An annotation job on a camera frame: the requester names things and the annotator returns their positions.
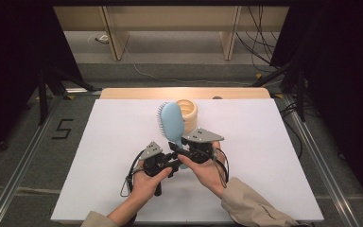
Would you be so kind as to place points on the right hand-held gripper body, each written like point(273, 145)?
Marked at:
point(201, 148)

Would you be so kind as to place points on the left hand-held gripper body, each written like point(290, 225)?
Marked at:
point(154, 162)

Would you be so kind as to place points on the light blue hairbrush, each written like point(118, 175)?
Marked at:
point(171, 123)

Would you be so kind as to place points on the cream ringed cup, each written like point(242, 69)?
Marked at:
point(190, 116)

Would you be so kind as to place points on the person's right hand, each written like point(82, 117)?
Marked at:
point(209, 173)

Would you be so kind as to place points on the person's left hand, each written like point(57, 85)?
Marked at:
point(145, 187)

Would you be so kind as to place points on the white board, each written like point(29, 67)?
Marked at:
point(258, 173)

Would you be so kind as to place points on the black metal stand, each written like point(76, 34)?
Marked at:
point(301, 94)
point(43, 94)

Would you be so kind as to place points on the beige wooden desk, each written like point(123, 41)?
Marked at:
point(170, 19)

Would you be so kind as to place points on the black curtain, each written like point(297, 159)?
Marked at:
point(343, 63)
point(12, 47)

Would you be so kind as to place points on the aluminium rail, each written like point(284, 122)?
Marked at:
point(23, 164)
point(319, 164)

